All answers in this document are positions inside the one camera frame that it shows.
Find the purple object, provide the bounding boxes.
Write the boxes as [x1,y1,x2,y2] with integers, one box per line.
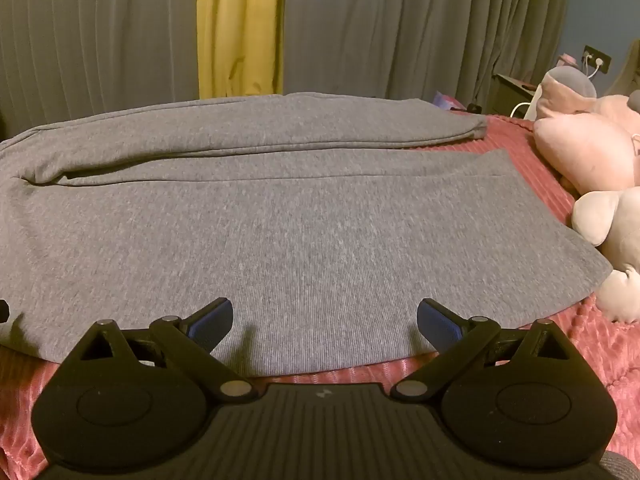
[434,90,470,112]

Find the pink ribbed blanket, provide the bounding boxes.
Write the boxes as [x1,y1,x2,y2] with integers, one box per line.
[0,112,640,480]

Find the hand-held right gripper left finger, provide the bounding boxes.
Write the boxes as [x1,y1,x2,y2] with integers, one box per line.
[72,297,255,402]

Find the dark nightstand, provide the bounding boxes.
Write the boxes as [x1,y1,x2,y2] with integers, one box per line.
[491,73,545,120]

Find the yellow curtain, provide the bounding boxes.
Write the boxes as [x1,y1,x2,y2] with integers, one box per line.
[196,0,287,100]

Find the wall socket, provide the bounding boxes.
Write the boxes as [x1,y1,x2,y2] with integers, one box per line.
[581,45,612,74]

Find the grey pants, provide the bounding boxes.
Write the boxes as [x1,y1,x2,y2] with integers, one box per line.
[0,91,614,378]

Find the grey curtain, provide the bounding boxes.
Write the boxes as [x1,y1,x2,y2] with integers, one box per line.
[0,0,202,137]
[281,0,573,117]

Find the beige plush toy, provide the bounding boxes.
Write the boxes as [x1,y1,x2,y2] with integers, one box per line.
[571,189,640,325]

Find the pink plush toy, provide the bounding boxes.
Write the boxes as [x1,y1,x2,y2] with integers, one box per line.
[531,66,640,197]

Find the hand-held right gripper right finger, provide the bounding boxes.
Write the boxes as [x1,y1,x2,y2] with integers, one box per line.
[390,297,577,402]

